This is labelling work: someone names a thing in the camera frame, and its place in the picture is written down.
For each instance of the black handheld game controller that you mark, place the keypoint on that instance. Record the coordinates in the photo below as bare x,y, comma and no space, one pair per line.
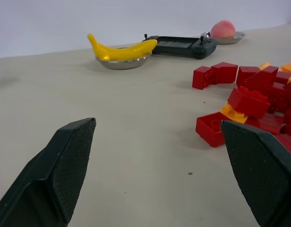
183,46

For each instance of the round metal dish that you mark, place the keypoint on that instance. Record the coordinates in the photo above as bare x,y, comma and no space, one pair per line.
230,39
123,62

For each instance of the yellow toy banana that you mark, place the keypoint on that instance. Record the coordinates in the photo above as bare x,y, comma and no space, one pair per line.
119,50

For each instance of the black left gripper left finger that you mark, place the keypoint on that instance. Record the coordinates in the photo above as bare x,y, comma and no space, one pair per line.
51,179

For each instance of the yellow plastic toy brick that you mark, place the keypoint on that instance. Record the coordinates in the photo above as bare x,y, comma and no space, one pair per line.
233,113
289,67
264,65

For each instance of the pink toy peach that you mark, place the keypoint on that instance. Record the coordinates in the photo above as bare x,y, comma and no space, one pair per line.
223,29

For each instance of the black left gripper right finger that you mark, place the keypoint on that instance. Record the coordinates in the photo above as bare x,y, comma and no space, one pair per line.
261,175

